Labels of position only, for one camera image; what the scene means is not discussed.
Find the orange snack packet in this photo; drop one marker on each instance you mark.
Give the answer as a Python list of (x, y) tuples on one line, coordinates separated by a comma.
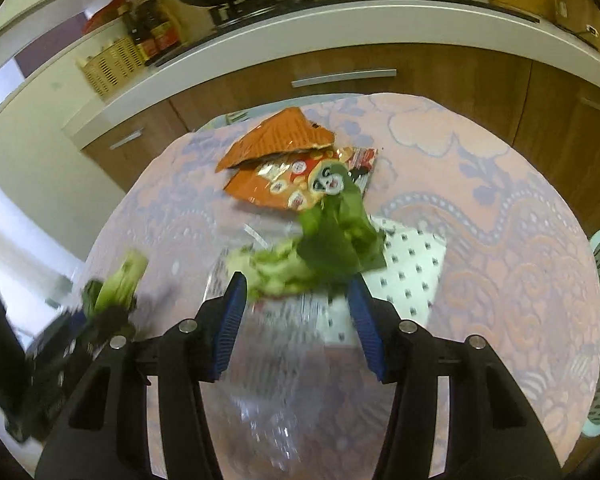
[(280, 185)]

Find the clear plastic bag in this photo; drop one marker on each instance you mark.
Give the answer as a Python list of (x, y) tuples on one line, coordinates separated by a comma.
[(290, 410)]

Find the dark sauce bottle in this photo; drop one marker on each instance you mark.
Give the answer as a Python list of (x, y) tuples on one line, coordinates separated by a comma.
[(140, 35), (165, 30)]

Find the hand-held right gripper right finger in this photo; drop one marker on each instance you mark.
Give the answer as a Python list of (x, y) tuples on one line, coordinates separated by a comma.
[(372, 335)]

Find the red box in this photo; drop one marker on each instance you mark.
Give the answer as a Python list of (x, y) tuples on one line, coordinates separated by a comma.
[(105, 15)]

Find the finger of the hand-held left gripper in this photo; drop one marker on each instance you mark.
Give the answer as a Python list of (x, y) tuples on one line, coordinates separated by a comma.
[(65, 360)]

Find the yellow woven basket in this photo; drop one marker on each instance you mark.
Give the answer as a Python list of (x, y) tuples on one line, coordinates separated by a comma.
[(112, 67)]

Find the torn orange cardboard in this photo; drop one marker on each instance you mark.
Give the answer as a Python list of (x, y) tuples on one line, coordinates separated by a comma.
[(280, 135)]

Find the black gas stove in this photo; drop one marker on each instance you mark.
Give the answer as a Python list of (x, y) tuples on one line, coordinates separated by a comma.
[(260, 12)]

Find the green bok choy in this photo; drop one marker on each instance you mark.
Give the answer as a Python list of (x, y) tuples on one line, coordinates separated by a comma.
[(117, 285), (330, 240)]

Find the wooden kitchen cabinet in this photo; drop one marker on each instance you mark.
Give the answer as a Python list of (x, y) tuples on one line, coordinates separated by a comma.
[(455, 75)]

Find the white dotted paper sheet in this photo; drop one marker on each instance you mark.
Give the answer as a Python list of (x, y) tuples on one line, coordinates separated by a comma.
[(410, 270)]

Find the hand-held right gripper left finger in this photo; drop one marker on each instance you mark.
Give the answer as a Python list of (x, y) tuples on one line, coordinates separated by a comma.
[(225, 335)]

